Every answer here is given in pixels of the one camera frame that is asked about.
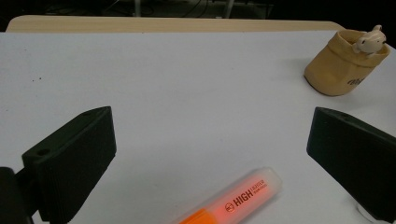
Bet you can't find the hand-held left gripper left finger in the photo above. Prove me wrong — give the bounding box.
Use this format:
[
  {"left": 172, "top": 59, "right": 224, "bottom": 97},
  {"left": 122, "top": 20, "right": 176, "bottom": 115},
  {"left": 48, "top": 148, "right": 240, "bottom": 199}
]
[{"left": 21, "top": 105, "right": 118, "bottom": 224}]

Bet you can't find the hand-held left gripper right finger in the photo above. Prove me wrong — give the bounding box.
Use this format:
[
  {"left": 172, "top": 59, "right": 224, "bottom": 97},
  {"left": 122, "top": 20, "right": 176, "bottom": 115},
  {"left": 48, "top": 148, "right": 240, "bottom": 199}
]
[{"left": 306, "top": 106, "right": 396, "bottom": 223}]

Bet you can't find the tan bear pen holder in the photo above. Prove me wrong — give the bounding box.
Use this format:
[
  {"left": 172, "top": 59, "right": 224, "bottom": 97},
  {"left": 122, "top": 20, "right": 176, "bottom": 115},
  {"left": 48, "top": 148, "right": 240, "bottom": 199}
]
[{"left": 304, "top": 24, "right": 391, "bottom": 97}]

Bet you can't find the orange highlighter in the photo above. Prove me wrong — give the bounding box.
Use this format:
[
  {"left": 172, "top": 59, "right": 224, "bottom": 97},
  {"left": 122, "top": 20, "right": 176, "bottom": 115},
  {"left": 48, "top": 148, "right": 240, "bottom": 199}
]
[{"left": 171, "top": 166, "right": 283, "bottom": 224}]

